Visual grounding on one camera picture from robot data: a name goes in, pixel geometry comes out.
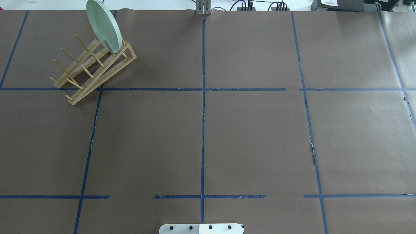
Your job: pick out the aluminium frame post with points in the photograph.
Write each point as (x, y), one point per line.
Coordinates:
(203, 7)

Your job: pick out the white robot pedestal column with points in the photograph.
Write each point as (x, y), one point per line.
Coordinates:
(210, 228)

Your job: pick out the wooden dish rack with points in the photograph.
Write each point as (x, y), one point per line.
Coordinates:
(92, 69)

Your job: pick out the black computer box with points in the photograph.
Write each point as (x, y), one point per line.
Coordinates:
(342, 6)

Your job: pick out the pale green plate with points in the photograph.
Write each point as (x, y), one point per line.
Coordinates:
(104, 25)

